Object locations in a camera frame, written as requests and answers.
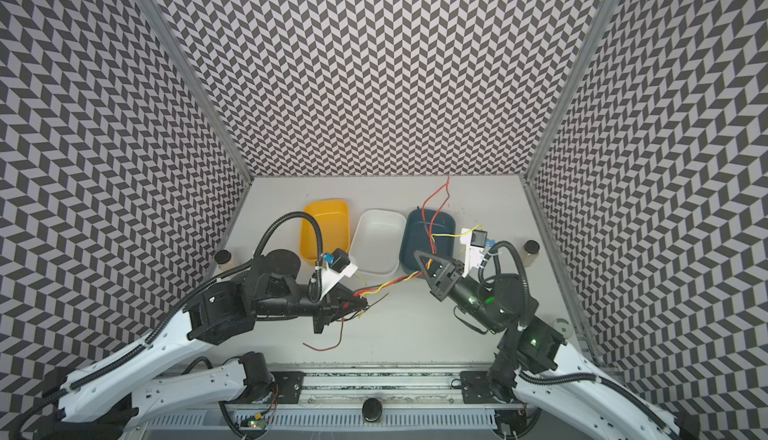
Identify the aluminium front rail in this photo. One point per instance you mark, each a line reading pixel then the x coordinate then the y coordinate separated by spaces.
pixel 329 385

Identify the yellow plastic bin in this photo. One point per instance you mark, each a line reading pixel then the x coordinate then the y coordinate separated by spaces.
pixel 332 216

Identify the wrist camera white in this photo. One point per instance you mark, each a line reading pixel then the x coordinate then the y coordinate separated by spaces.
pixel 476 242
pixel 336 266

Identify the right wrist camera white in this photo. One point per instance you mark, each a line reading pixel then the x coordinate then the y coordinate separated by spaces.
pixel 476 242

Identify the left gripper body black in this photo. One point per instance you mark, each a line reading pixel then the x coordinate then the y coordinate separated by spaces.
pixel 326 308

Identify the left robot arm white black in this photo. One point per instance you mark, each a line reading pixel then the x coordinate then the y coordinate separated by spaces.
pixel 126 389

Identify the small green circuit board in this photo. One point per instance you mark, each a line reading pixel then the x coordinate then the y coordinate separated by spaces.
pixel 257 421

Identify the right small jar black lid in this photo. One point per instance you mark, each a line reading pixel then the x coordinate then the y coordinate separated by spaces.
pixel 531 248

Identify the black round knob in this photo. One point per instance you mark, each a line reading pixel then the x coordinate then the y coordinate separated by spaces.
pixel 372 410

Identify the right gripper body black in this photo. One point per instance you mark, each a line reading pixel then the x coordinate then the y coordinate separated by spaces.
pixel 450 281

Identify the teal plastic bin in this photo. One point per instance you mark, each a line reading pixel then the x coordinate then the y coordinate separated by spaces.
pixel 415 236

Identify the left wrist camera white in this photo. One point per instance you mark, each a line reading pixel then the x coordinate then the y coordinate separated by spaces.
pixel 336 266

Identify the left small jar black lid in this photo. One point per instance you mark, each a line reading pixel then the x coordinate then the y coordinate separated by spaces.
pixel 225 260

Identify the white plastic bin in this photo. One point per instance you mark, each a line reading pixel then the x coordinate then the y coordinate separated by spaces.
pixel 376 242

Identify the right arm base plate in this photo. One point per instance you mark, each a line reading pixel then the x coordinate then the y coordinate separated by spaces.
pixel 476 388

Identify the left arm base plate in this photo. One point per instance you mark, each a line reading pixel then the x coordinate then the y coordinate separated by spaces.
pixel 287 385

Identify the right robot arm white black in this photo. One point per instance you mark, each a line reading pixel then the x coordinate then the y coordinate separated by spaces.
pixel 534 363

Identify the small jar black lid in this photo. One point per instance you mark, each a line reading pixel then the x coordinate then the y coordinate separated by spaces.
pixel 531 248
pixel 225 260

